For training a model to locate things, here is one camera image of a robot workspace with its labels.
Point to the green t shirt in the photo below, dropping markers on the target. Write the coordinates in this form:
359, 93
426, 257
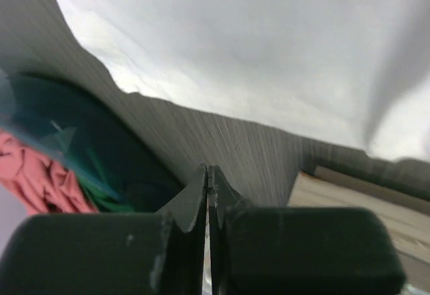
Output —
99, 196

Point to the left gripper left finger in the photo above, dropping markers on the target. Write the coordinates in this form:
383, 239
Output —
120, 253

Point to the teal laundry basket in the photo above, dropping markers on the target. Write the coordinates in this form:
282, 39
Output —
77, 130

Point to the white t shirt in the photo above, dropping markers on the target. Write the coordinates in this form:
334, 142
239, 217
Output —
349, 72

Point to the red book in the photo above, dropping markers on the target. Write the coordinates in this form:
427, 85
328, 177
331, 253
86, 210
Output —
405, 217

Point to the pink t shirt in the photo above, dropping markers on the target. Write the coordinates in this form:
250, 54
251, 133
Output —
41, 184

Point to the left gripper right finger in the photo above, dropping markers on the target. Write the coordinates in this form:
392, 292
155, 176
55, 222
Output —
297, 250

